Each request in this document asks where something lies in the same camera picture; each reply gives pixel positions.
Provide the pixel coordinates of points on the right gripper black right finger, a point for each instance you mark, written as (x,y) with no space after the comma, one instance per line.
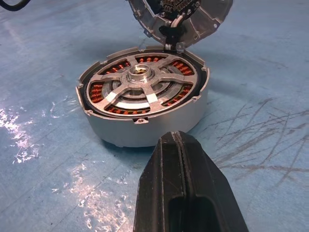
(205,181)

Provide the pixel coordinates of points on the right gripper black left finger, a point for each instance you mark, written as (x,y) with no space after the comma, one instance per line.
(157,181)

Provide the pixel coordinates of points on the silver motor housing copper coils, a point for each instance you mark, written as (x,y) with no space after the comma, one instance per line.
(125,135)

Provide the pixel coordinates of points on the round motor rotor disc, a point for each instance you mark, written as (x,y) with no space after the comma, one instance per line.
(202,19)

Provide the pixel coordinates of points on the blue plastic table cover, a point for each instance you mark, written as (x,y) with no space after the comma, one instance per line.
(48,72)

